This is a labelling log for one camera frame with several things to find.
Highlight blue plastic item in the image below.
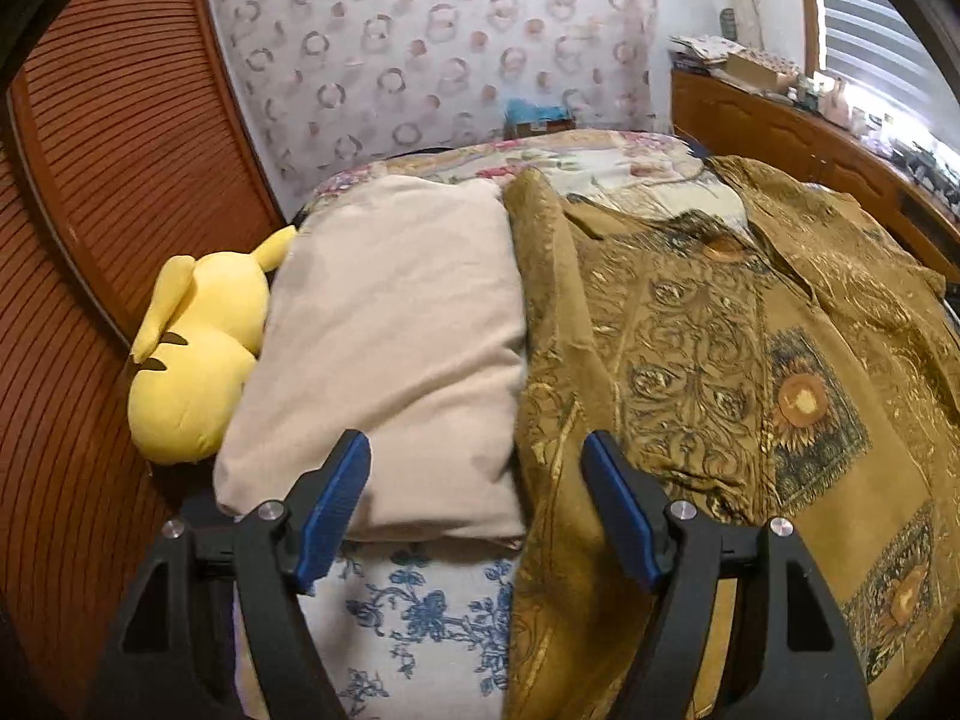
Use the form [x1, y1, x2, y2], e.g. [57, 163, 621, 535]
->
[504, 99, 577, 140]

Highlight yellow plush toy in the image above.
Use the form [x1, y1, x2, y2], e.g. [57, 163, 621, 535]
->
[127, 225, 297, 466]

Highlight white blue floral cloth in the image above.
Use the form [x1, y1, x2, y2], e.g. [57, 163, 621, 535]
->
[232, 532, 526, 720]

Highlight striped window blind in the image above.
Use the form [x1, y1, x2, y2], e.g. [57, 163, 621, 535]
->
[814, 0, 960, 136]

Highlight wooden louvered wardrobe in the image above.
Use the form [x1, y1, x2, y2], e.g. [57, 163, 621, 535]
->
[0, 0, 290, 720]

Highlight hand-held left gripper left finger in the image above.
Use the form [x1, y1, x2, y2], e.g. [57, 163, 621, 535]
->
[86, 429, 372, 720]

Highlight cardboard box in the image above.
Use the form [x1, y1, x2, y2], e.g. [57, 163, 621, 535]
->
[724, 49, 800, 91]

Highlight beige pillow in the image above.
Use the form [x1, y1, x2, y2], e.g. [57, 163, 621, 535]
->
[214, 174, 530, 548]

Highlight brown gold patterned shirt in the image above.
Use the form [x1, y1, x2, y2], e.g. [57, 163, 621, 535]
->
[502, 156, 960, 720]

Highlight colourful floral blanket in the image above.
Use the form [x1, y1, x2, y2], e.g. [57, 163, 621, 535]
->
[300, 129, 751, 241]

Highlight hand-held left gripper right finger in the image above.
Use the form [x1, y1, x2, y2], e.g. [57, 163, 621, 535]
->
[581, 429, 875, 720]

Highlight pile of papers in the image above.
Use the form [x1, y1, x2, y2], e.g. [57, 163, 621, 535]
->
[670, 34, 740, 68]

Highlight ring patterned curtain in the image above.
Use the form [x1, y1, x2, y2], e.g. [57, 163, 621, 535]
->
[204, 0, 661, 218]

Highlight wooden sideboard cabinet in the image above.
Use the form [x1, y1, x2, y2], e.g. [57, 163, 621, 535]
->
[670, 67, 960, 293]

